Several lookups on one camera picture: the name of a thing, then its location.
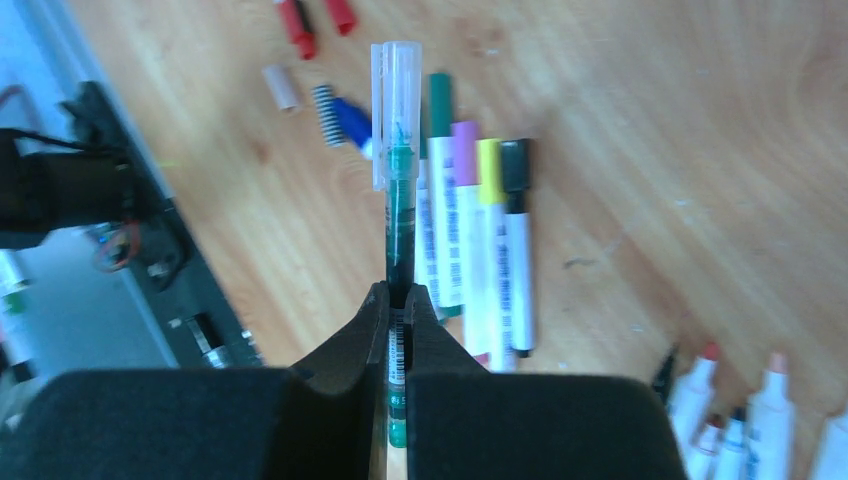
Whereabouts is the brown capped white marker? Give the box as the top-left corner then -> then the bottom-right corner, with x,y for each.
809,408 -> 847,480

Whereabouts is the dark green capped marker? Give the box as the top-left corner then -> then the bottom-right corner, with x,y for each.
428,72 -> 463,318

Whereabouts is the pink capped white marker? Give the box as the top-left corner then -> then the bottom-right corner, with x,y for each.
452,121 -> 490,367

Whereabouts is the beige capped white marker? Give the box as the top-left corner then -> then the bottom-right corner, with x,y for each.
743,351 -> 795,480

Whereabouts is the red capped white marker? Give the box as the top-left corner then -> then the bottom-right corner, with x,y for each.
685,413 -> 724,480

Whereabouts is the houndstooth pen cap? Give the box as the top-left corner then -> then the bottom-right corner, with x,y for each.
311,84 -> 346,148

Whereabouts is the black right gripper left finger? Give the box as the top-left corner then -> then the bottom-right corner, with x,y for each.
1,282 -> 389,479

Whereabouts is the blue capped thin pen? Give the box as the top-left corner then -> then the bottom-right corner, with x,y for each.
709,406 -> 747,480

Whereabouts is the yellow capped white marker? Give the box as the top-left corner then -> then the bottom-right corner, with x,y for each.
476,138 -> 515,373

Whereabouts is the black capped white marker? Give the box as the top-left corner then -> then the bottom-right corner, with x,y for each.
500,138 -> 536,358

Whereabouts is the beige marker cap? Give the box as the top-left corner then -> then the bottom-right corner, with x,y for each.
262,64 -> 301,112

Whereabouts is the red marker cap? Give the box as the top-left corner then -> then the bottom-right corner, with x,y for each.
273,0 -> 317,60
324,0 -> 358,36

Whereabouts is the houndstooth patterned pen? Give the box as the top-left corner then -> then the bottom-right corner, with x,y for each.
650,344 -> 678,405

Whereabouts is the clear green gel pen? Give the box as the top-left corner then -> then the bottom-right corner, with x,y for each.
371,41 -> 422,448

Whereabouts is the teal capped white marker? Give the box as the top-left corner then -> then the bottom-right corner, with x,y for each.
414,132 -> 447,325

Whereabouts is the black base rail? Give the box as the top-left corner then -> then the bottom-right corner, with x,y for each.
61,80 -> 263,368

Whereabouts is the blue pen cap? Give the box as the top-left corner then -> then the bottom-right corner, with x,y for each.
332,97 -> 373,160

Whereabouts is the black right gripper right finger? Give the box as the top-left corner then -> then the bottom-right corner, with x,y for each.
405,285 -> 685,479

